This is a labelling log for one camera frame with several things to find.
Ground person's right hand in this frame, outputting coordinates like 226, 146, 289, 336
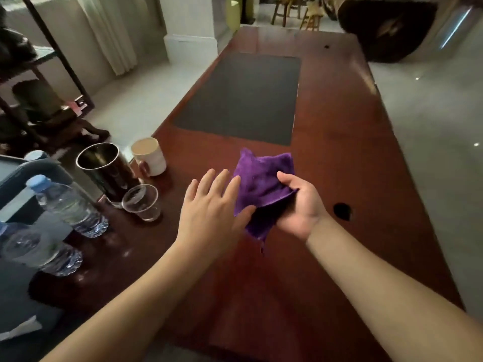
276, 171, 329, 242

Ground person's left hand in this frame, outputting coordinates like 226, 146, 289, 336
176, 169, 257, 257

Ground purple cleaning cloth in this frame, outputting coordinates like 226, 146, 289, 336
233, 148, 299, 256

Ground person's left forearm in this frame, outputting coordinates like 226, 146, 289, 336
39, 237, 227, 362

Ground person's right forearm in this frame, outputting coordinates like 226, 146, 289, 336
306, 215, 483, 362

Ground clear plastic cup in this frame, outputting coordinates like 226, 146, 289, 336
122, 184, 162, 223

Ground white ceramic mug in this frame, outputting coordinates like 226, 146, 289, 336
131, 137, 167, 177

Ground steel tumbler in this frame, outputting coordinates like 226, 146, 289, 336
75, 142, 142, 209

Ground dark grey desk mat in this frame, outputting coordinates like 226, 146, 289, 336
174, 52, 302, 146

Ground clear plastic water bottle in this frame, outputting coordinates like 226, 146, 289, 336
0, 221, 83, 277
26, 175, 109, 239

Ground wooden stool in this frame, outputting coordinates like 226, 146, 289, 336
300, 3, 324, 31
271, 0, 307, 27

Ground grey tray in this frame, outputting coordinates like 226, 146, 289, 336
0, 154, 95, 351

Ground white curtain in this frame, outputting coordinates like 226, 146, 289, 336
75, 0, 138, 76

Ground dark armchair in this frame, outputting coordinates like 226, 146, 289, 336
332, 0, 438, 64

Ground dark metal shelf rack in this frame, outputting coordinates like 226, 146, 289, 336
0, 0, 111, 155

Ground white paper napkin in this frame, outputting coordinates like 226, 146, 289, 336
0, 316, 43, 342

